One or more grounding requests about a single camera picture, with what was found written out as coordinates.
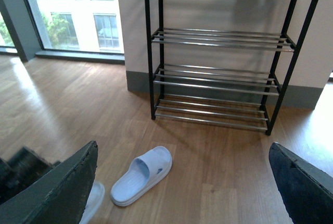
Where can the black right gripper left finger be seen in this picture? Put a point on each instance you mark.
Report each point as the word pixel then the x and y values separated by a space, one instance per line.
pixel 60 196

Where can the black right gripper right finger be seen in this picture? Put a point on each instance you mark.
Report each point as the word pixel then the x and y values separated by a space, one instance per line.
pixel 306 190

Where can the black metal shoe rack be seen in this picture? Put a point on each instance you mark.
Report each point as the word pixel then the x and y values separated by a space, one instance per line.
pixel 202 71

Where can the light blue slide sandal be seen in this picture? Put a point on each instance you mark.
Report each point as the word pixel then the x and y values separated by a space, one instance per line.
pixel 144 172
pixel 94 201

